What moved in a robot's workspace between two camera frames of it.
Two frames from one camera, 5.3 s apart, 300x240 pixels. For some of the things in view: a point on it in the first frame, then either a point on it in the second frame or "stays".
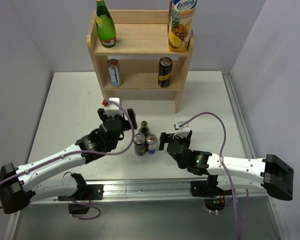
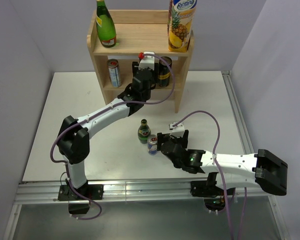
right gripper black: x=167 y=138 stays
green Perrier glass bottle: x=105 y=28 stays
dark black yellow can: x=164 y=72 stays
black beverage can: x=139 y=140 → x=156 y=70
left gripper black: x=126 y=124 → x=135 y=68
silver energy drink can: x=113 y=65 stays
